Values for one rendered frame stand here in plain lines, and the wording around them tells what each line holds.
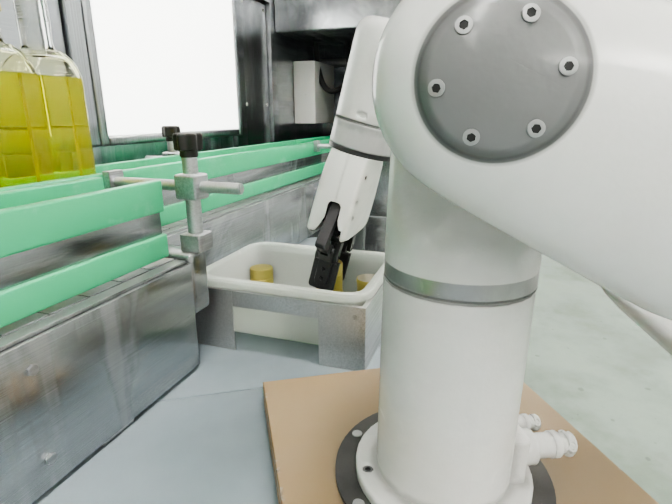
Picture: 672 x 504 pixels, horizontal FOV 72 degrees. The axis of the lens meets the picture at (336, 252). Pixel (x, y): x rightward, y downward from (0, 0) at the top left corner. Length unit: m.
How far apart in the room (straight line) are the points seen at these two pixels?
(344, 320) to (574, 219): 0.36
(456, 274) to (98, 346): 0.30
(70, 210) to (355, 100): 0.28
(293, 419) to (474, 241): 0.24
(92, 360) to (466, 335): 0.30
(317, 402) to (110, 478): 0.18
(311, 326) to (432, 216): 0.30
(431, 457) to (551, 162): 0.20
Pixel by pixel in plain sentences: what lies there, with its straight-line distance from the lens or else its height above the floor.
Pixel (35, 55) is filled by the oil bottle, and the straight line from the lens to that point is 0.57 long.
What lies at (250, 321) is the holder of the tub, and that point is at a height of 0.79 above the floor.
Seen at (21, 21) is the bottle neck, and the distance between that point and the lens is 0.59.
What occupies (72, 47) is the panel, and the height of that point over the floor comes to 1.12.
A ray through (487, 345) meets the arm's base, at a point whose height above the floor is 0.90.
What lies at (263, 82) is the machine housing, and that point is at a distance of 1.35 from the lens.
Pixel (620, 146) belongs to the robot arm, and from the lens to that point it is 0.18.
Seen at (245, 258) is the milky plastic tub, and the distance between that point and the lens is 0.68.
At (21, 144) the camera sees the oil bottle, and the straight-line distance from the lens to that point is 0.53.
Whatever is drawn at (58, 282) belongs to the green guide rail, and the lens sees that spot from 0.42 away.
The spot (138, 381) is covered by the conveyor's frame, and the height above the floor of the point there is 0.79.
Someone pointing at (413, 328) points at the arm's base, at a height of 0.91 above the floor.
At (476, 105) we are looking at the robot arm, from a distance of 0.17.
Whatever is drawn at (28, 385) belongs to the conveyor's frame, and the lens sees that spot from 0.40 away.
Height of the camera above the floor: 1.03
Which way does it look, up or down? 17 degrees down
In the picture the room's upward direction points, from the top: straight up
